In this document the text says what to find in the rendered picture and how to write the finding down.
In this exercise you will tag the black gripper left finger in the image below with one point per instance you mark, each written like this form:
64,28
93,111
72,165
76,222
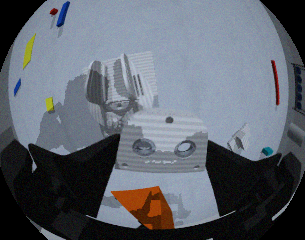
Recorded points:
84,173

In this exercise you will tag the yellow square tile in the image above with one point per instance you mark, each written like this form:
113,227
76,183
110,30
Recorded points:
49,103

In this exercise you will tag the yellow flat rectangular plate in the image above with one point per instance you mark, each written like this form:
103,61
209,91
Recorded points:
28,51

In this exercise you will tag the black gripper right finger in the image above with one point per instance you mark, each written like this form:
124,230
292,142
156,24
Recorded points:
232,176

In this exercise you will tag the small teal cube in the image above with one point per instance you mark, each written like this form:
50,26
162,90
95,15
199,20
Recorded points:
267,151

